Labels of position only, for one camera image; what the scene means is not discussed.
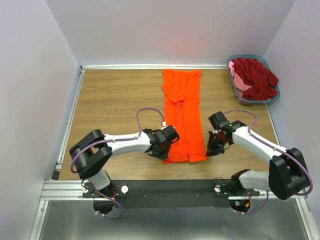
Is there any orange t-shirt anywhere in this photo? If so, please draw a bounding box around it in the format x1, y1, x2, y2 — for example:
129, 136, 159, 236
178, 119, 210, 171
162, 69, 207, 164

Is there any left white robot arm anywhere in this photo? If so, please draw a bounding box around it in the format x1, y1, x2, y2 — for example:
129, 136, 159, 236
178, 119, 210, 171
69, 125, 180, 198

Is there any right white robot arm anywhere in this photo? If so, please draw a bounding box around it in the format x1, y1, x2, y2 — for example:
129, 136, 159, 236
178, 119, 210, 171
206, 111, 314, 200

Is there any grey-blue plastic basket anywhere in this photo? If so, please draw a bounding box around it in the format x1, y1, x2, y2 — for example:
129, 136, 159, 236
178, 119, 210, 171
226, 54, 280, 106

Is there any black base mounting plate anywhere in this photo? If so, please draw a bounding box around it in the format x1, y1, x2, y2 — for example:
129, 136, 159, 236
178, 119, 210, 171
83, 177, 259, 209

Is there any pink t-shirt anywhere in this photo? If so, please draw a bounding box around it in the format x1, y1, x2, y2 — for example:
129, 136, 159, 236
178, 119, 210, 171
228, 61, 251, 97

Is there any dark red t-shirt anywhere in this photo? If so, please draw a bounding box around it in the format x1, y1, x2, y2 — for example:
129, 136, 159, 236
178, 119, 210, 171
231, 57, 279, 101

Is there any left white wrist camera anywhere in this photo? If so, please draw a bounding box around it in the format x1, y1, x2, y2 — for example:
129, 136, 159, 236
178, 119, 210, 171
161, 121, 176, 131

